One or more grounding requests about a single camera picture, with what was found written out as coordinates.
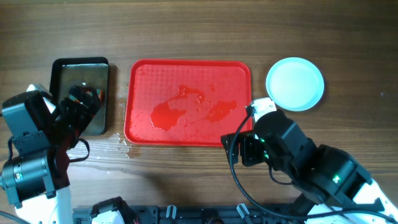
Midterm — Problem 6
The white plate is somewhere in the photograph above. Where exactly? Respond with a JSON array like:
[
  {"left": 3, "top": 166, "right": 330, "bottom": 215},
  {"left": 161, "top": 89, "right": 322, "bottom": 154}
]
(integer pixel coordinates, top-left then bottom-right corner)
[{"left": 265, "top": 57, "right": 325, "bottom": 111}]

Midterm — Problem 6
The green and orange sponge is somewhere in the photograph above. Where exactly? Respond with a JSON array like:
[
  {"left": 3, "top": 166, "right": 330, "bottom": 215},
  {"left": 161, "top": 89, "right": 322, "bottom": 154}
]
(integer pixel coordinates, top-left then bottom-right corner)
[{"left": 96, "top": 89, "right": 104, "bottom": 100}]

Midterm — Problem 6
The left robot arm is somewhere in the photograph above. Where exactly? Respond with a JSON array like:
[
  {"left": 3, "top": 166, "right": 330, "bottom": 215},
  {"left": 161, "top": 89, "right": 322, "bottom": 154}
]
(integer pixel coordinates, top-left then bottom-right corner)
[{"left": 1, "top": 86, "right": 101, "bottom": 223}]

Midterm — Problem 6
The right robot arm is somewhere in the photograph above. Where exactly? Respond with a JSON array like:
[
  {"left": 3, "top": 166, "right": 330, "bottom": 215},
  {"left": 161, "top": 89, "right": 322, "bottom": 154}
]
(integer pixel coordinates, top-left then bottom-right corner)
[{"left": 221, "top": 110, "right": 397, "bottom": 223}]

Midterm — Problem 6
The black tray with water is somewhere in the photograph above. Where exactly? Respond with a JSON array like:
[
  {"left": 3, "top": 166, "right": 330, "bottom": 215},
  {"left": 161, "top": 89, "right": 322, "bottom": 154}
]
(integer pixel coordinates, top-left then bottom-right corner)
[{"left": 49, "top": 57, "right": 110, "bottom": 136}]

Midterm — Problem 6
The red plastic serving tray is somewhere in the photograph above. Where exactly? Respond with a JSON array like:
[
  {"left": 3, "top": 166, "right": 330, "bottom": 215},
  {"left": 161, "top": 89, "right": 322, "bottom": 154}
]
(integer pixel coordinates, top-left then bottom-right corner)
[{"left": 124, "top": 59, "right": 251, "bottom": 147}]

